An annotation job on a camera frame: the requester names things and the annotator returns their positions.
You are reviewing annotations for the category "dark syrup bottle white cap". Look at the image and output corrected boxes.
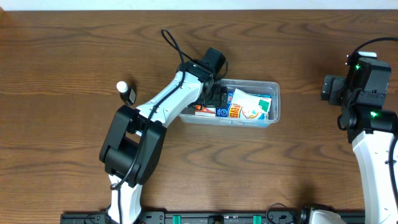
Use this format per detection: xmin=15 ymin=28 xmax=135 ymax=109
xmin=116 ymin=81 xmax=136 ymax=106

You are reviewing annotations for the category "red Panadol box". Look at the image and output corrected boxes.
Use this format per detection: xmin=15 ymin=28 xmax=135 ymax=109
xmin=195 ymin=105 xmax=216 ymax=117

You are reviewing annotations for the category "black mounting rail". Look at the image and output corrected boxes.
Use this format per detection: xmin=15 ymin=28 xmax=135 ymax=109
xmin=60 ymin=210 xmax=365 ymax=224

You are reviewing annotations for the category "white green medicine box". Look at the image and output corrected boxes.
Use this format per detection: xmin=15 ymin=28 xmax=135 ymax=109
xmin=231 ymin=89 xmax=272 ymax=117

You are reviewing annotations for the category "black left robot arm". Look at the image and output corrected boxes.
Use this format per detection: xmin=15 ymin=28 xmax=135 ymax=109
xmin=99 ymin=48 xmax=228 ymax=223

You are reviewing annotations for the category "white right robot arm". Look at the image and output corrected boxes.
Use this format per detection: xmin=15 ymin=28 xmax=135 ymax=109
xmin=321 ymin=52 xmax=397 ymax=223

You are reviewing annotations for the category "clear plastic container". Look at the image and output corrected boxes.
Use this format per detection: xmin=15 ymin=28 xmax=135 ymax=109
xmin=179 ymin=79 xmax=280 ymax=128

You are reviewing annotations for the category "blue Kool Fever box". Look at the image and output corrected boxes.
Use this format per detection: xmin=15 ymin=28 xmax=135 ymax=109
xmin=216 ymin=90 xmax=271 ymax=120

